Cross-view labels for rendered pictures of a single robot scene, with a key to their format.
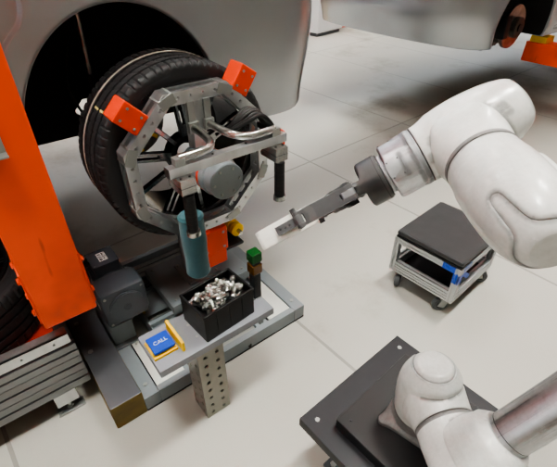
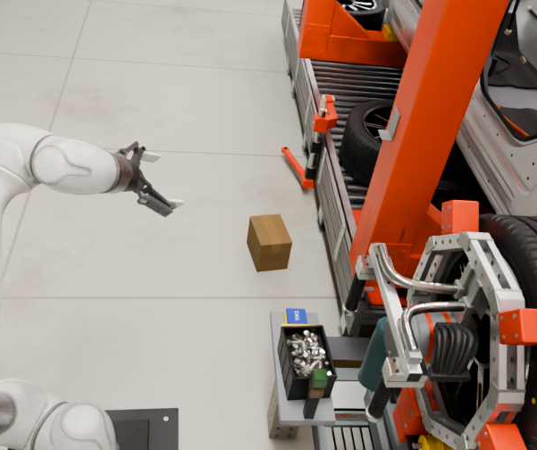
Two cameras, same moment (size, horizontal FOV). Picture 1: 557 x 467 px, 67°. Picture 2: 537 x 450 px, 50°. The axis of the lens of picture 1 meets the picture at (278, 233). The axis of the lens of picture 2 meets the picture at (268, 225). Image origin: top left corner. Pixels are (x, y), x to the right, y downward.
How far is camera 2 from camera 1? 169 cm
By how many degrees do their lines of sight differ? 85
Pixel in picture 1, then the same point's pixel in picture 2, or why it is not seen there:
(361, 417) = (131, 437)
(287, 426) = not seen: outside the picture
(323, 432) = (153, 415)
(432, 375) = (77, 406)
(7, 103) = (406, 116)
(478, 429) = (20, 388)
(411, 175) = not seen: hidden behind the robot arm
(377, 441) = not seen: hidden behind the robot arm
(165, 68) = (516, 234)
